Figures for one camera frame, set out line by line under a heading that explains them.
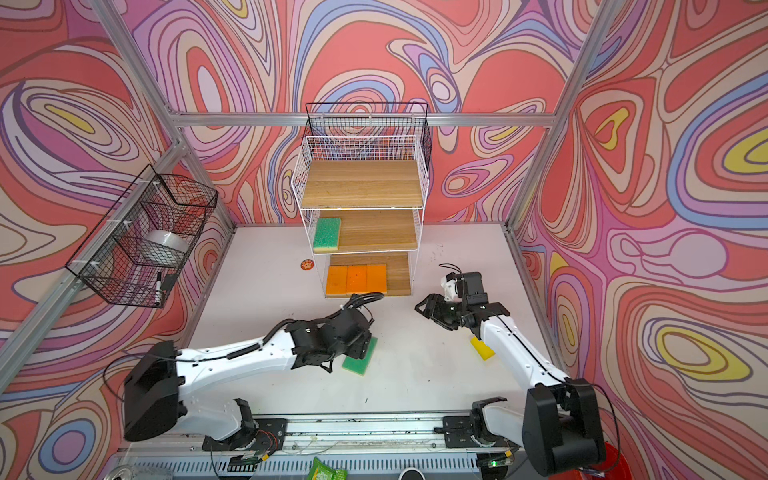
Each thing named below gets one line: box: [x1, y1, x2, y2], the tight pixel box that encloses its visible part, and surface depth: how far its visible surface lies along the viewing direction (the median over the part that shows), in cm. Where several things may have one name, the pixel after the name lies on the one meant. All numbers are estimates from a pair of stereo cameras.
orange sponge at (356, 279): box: [346, 265, 368, 295], surface depth 103 cm
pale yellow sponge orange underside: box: [366, 264, 387, 293], surface depth 104 cm
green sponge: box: [313, 218, 341, 252], surface depth 84 cm
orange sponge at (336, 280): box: [326, 265, 347, 295], surface depth 103 cm
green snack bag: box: [308, 456, 349, 480], surface depth 69 cm
